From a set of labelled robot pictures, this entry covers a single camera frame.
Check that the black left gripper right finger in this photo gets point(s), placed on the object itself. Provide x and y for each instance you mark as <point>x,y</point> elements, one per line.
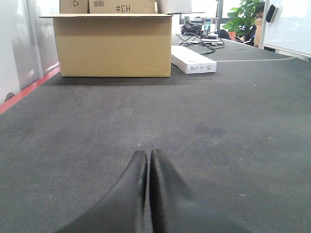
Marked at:
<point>175,208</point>

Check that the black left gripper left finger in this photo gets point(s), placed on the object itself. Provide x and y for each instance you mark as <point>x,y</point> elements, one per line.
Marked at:
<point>121,210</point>

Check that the dark grey table mat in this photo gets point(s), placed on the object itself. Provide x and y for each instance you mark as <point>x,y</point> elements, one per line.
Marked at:
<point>240,137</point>

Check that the long white flat box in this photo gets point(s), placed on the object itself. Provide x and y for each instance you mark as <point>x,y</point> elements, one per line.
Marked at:
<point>191,62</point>

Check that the large brown cardboard box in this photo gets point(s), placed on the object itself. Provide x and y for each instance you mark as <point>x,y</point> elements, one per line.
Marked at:
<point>113,45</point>

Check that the seated person in black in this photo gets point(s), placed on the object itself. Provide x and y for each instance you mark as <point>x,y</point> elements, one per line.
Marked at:
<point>253,36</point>

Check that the teal water bottle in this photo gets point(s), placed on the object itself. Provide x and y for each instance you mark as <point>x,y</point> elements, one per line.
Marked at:
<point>207,24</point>

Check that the green potted plant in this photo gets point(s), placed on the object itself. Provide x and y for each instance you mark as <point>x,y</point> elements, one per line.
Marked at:
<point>242,18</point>

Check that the white box on top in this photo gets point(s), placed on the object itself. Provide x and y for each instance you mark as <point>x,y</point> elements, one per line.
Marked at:
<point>173,6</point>

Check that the cardboard box marked H3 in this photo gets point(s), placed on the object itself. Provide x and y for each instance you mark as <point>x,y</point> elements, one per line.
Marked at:
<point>122,6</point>

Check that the white whiteboard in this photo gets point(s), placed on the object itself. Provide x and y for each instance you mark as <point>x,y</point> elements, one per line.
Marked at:
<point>290,31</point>

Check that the cardboard box with recycle symbol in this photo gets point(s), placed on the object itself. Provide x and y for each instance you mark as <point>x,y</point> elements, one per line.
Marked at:
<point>73,7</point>

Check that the black whiteboard eraser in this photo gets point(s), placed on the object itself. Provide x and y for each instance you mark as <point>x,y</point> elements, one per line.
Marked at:
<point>271,14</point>

